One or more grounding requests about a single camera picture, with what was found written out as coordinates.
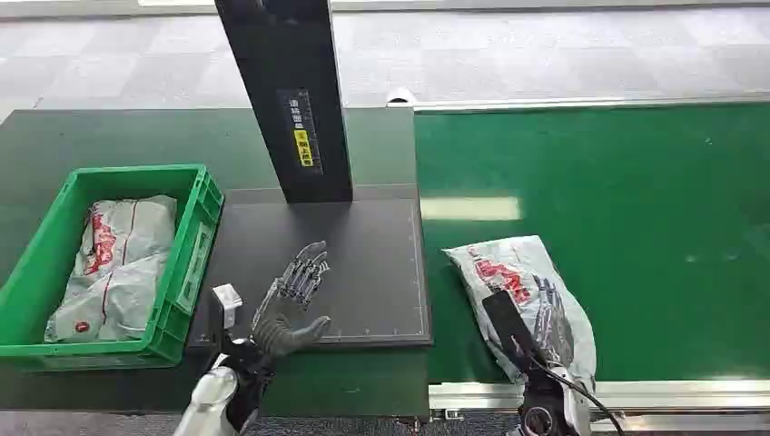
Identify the green conveyor belt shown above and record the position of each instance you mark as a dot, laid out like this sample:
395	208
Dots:
631	228

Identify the yellow warning label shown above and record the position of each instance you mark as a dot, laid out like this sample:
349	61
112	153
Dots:
304	148

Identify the black weighing platform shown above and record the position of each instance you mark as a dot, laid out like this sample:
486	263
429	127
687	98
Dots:
373	265

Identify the grey parcel bag red logo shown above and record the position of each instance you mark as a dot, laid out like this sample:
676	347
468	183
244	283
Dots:
502	265

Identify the aluminium conveyor frame rail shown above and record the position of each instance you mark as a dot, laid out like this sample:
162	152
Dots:
589	102
662	395

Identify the grey parcel bag red print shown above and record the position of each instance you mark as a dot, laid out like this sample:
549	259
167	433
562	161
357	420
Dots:
129	253

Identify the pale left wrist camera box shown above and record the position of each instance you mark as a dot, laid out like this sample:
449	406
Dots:
227	304

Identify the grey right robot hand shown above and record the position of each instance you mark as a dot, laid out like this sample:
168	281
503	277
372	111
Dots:
511	328

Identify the black scanner column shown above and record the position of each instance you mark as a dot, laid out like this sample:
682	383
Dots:
283	60

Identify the white crate label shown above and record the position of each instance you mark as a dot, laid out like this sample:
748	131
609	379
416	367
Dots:
195	268

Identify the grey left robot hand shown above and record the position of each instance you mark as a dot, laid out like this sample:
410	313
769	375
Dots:
283	319

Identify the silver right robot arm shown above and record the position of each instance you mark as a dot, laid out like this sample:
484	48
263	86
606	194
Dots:
550	403

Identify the green plastic crate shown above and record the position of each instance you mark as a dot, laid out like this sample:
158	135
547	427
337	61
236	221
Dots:
42	265

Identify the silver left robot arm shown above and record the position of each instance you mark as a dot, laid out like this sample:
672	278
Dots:
210	397

